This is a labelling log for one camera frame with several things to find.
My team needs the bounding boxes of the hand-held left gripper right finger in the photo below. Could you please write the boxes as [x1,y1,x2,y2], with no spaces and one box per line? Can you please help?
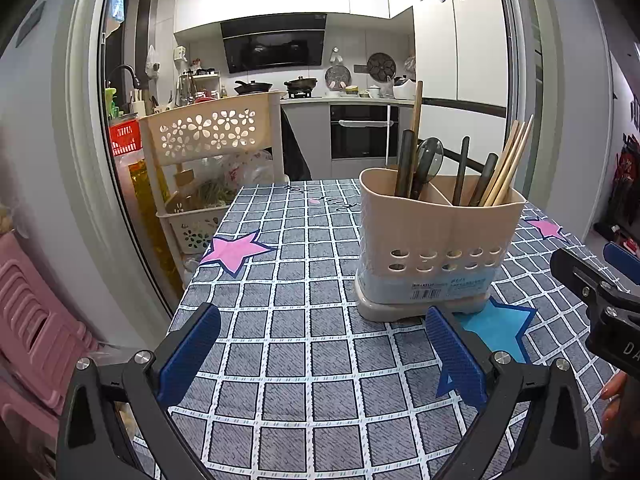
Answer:
[424,305,593,480]

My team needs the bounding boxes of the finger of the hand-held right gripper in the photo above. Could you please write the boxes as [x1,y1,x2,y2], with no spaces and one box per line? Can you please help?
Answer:
[603,242,640,288]
[550,247,640,313]

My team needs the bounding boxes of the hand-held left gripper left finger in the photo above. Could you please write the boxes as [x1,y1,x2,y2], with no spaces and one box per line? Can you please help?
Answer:
[56,302,222,480]

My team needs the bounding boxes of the beige plastic utensil holder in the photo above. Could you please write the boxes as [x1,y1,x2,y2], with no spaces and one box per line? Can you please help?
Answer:
[356,167,527,322]

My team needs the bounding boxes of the person's right hand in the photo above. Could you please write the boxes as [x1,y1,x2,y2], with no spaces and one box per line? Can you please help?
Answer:
[599,372,631,436]

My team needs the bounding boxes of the red hanging decorations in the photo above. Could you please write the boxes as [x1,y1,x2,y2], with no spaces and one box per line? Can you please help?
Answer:
[600,132,640,256]

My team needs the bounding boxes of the grey checked star tablecloth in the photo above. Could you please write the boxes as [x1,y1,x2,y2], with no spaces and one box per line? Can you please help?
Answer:
[90,177,623,480]

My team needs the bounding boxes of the yellow oil bottle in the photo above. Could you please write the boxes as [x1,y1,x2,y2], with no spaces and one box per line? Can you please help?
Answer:
[127,160,171,286]

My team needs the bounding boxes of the pink plastic chair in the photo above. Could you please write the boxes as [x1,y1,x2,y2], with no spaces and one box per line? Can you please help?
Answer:
[0,232,101,441]

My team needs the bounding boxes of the white plastic bag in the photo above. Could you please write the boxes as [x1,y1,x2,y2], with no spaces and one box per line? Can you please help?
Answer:
[220,152,275,196]

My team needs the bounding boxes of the red plastic basket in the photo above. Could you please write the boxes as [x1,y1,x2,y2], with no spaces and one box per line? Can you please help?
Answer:
[109,122,141,157]

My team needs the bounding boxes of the beige flower-cut basket cart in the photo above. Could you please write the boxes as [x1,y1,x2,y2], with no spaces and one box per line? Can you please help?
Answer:
[137,91,290,261]

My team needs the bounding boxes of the black built-in oven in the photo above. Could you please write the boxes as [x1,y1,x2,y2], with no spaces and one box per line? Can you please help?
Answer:
[329,104,400,161]

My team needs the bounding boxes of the white rice cooker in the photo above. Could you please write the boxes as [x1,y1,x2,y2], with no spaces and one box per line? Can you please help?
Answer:
[392,77,418,101]

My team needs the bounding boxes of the white refrigerator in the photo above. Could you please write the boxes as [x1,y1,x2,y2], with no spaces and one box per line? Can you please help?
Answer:
[412,0,511,121]

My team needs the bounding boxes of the black wok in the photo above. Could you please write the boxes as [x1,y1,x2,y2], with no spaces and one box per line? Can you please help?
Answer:
[234,80,273,96]

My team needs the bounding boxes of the dark round hanging tray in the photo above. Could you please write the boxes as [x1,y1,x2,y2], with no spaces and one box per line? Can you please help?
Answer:
[366,52,397,81]

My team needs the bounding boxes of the black kitchen faucet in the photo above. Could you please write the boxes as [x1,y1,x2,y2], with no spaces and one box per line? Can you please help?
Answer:
[107,65,141,103]

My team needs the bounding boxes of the black lidded pot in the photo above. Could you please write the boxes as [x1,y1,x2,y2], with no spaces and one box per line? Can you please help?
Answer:
[284,76,318,98]

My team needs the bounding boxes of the black range hood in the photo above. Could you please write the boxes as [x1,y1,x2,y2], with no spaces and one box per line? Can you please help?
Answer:
[220,14,327,75]

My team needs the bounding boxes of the grey wall switch panel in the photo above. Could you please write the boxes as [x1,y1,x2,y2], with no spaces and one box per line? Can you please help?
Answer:
[17,2,46,46]

